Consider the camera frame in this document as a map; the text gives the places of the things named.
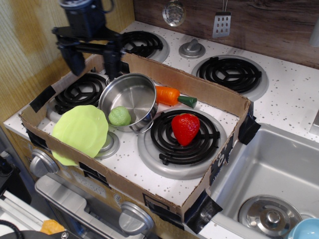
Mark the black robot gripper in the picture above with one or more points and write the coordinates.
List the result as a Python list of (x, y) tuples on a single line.
[(86, 23)]

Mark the light green toy broccoli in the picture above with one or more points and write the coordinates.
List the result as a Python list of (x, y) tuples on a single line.
[(119, 116)]

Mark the front left black burner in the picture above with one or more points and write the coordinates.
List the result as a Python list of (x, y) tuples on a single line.
[(85, 91)]

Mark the black burner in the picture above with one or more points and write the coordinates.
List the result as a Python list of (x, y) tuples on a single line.
[(85, 91), (146, 44), (238, 73), (161, 152)]

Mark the stainless steel toy pot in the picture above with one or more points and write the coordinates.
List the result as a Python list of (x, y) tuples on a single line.
[(137, 93)]

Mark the rear left black burner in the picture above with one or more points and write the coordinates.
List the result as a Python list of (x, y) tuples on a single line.
[(146, 44)]

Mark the light green plastic plate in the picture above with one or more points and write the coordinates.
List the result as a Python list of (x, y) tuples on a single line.
[(84, 128)]

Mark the orange toy carrot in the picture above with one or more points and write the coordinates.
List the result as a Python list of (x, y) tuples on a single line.
[(171, 97)]

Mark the small silver stovetop disc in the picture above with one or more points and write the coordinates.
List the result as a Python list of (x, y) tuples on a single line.
[(110, 147)]

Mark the hanging silver strainer ladle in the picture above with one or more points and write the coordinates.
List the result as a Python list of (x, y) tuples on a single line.
[(174, 13)]

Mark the silver stovetop knob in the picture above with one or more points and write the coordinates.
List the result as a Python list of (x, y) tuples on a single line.
[(192, 50)]

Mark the red toy strawberry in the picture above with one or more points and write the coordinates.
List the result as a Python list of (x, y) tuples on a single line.
[(185, 127)]

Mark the left silver oven knob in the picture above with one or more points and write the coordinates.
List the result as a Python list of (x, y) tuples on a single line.
[(42, 164)]

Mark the silver oven knob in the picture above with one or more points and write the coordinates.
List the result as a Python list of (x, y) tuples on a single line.
[(133, 220), (42, 164)]

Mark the hanging silver slotted spatula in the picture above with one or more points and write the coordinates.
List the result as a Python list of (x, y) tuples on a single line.
[(222, 22)]

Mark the front right black burner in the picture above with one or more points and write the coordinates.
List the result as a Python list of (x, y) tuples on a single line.
[(161, 152)]

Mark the rear right black burner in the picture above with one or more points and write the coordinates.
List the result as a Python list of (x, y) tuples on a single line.
[(238, 73)]

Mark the brown cardboard fence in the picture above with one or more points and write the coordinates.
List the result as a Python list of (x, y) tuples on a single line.
[(134, 179)]

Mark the right silver oven knob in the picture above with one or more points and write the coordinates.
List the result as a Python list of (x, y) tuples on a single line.
[(133, 220)]

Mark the orange cloth piece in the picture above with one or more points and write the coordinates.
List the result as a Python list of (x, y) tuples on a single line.
[(51, 226)]

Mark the silver toy sink basin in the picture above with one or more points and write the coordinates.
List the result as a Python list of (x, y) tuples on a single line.
[(275, 163)]

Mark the steel pot lid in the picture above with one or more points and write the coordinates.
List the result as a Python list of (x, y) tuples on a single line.
[(269, 215)]

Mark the light blue bowl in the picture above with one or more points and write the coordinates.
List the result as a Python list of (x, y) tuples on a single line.
[(306, 229)]

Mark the silver oven door handle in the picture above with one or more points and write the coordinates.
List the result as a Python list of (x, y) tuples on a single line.
[(88, 220)]

